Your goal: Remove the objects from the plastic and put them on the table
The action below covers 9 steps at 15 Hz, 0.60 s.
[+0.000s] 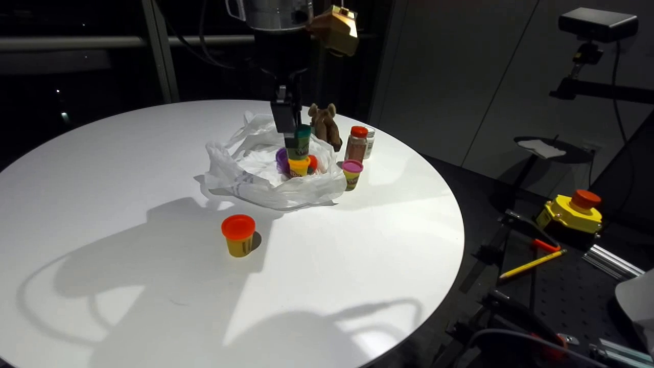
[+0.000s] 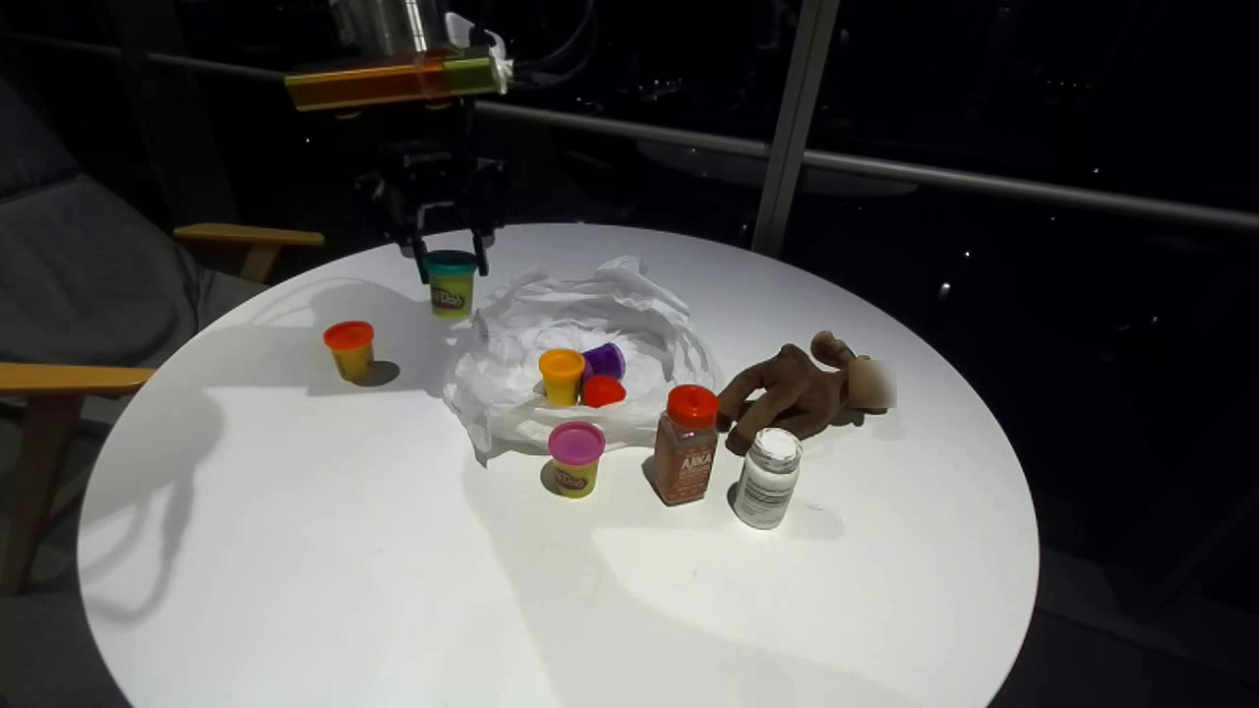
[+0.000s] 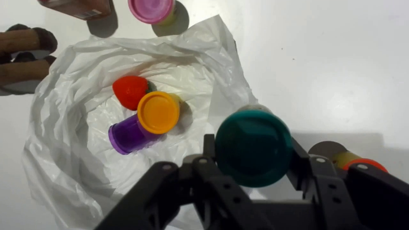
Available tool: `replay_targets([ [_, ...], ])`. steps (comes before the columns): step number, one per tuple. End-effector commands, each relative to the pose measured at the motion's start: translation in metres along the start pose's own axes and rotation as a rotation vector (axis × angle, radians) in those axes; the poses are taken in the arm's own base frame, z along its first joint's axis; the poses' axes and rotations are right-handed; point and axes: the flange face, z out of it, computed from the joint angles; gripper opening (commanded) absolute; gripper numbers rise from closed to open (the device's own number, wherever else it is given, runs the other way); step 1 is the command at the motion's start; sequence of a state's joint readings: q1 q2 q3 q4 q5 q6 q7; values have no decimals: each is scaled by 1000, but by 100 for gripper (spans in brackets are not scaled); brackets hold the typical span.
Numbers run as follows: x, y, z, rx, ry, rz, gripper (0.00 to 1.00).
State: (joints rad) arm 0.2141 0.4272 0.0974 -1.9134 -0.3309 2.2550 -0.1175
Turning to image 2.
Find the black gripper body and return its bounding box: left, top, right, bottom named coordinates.
left=364, top=130, right=513, bottom=245

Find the teal lid dough tub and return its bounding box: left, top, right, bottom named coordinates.
left=420, top=248, right=483, bottom=326

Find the orange lid dough tub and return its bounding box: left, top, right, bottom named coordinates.
left=319, top=319, right=382, bottom=385

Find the yellow lid dough tub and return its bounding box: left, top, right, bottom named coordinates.
left=537, top=345, right=590, bottom=409

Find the purple plastic tub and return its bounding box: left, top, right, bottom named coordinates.
left=583, top=337, right=628, bottom=385

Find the magenta lid dough tub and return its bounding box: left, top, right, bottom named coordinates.
left=543, top=421, right=609, bottom=503

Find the red lid spice jar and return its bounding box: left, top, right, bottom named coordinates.
left=648, top=383, right=728, bottom=510

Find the brown plush monkey toy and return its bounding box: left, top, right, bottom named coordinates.
left=715, top=326, right=896, bottom=461

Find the white pill bottle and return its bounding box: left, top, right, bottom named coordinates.
left=728, top=423, right=808, bottom=534

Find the white plastic bag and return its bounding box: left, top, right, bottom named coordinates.
left=437, top=250, right=723, bottom=469

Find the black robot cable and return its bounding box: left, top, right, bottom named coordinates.
left=504, top=0, right=605, bottom=96

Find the grey window post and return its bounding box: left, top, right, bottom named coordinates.
left=749, top=0, right=844, bottom=261

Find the grey horizontal window rail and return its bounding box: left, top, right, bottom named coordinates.
left=0, top=33, right=1259, bottom=237

